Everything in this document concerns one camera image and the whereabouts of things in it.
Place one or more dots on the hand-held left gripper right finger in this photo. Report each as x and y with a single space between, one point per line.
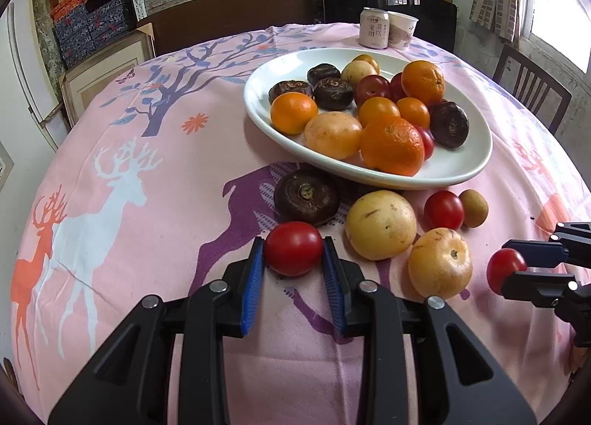
333 291

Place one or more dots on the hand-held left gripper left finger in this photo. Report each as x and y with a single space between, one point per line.
251 291

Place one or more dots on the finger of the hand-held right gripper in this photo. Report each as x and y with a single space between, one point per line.
535 285
538 254

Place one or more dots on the red cherry tomato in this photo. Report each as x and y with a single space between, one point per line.
293 248
503 268
443 209
427 143

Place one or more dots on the white oval plate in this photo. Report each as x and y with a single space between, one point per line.
461 161

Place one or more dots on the large orange mandarin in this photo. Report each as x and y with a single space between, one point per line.
392 145
423 82

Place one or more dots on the dark water chestnut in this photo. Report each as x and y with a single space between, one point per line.
323 74
306 196
448 124

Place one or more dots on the round orange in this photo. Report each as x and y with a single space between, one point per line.
293 113
413 112
377 112

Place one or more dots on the dark purple mangosteen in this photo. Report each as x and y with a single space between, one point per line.
290 90
333 93

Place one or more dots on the yellow passion fruit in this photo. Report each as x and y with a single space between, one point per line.
358 72
381 224

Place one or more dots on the small brown kiwi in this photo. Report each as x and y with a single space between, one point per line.
474 208

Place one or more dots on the pale yellow stemmed melon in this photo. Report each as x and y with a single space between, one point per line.
440 263

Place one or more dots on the pink deer printed tablecloth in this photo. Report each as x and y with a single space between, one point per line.
184 203

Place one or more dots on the orange-yellow loquat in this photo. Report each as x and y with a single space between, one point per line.
332 135

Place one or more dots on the dark wooden chair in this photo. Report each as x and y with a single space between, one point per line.
531 83

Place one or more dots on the small orange kumquat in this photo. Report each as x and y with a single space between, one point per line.
369 59

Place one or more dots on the bright side window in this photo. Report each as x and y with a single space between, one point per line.
561 0

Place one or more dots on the black folded table panel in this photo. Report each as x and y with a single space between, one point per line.
434 21

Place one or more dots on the printed paper cup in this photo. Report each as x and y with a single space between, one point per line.
402 31

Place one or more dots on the beige framed box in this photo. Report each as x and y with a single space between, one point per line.
106 74

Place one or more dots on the white drink can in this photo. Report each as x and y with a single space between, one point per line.
375 27

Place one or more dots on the brown wooden board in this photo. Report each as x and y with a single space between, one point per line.
231 14

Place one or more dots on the stack of blue patterned boxes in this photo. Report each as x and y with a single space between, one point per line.
92 27

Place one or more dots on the white flat board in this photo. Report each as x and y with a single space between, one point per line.
25 69

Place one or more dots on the marbled stone slab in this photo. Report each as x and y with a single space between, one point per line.
46 46

